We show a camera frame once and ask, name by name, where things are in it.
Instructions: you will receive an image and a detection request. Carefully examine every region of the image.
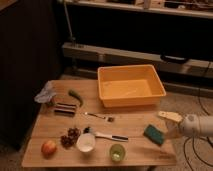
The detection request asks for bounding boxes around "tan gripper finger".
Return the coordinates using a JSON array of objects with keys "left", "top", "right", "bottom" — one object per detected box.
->
[
  {"left": 164, "top": 129, "right": 181, "bottom": 140},
  {"left": 158, "top": 111, "right": 183, "bottom": 123}
]

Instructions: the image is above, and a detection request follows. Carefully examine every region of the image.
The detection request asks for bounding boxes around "green sponge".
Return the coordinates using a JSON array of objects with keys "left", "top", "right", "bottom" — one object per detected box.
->
[{"left": 143, "top": 125, "right": 164, "bottom": 146}]

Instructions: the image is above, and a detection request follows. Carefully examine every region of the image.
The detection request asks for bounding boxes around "metal fork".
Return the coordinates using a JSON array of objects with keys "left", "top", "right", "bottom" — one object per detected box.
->
[{"left": 84, "top": 112, "right": 115, "bottom": 122}]

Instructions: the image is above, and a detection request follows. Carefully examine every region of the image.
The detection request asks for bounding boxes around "red apple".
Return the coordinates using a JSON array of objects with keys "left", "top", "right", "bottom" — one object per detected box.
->
[{"left": 41, "top": 140, "right": 57, "bottom": 156}]

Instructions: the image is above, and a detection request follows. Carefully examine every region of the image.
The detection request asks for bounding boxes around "green plastic cup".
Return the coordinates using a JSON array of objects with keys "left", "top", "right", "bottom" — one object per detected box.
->
[{"left": 109, "top": 144, "right": 126, "bottom": 162}]

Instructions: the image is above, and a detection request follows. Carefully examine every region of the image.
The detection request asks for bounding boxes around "dark rectangular block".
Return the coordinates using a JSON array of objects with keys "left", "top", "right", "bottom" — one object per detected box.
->
[{"left": 54, "top": 103, "right": 77, "bottom": 116}]

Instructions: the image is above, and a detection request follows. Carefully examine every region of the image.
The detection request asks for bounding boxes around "crumpled grey cloth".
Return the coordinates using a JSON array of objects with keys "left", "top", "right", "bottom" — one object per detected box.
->
[{"left": 34, "top": 81, "right": 56, "bottom": 103}]

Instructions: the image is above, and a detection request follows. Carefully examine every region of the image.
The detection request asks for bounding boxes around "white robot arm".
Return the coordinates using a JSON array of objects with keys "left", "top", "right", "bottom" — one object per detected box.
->
[{"left": 158, "top": 111, "right": 213, "bottom": 139}]

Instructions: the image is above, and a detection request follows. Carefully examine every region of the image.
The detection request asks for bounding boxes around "white bowl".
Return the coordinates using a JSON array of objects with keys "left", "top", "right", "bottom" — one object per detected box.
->
[{"left": 76, "top": 133, "right": 96, "bottom": 153}]

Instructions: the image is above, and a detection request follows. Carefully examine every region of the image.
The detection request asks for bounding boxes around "yellow plastic bin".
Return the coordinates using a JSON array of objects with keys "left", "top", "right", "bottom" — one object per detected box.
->
[{"left": 98, "top": 64, "right": 166, "bottom": 107}]

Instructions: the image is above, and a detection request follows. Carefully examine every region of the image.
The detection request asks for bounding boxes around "green pepper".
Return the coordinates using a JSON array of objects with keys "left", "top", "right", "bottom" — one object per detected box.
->
[{"left": 68, "top": 90, "right": 83, "bottom": 107}]

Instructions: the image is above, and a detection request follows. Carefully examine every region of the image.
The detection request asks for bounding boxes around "metal shelf rack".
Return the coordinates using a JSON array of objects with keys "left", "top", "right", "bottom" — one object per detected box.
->
[{"left": 58, "top": 0, "right": 213, "bottom": 77}]

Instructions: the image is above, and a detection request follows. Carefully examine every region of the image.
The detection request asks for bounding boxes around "wooden table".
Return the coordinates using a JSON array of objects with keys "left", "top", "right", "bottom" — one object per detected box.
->
[{"left": 22, "top": 80, "right": 176, "bottom": 168}]

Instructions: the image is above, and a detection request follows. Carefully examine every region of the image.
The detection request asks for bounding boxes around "black cable on floor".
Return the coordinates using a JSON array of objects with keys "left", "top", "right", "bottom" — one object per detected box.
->
[{"left": 182, "top": 63, "right": 213, "bottom": 171}]

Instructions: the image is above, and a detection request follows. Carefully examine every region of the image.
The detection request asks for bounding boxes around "bunch of dark grapes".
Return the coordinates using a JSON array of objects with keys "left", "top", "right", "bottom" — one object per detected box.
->
[{"left": 60, "top": 127, "right": 81, "bottom": 148}]

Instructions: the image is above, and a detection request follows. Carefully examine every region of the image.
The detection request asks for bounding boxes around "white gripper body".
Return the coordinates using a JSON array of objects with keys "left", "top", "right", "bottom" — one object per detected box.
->
[{"left": 179, "top": 115, "right": 194, "bottom": 137}]

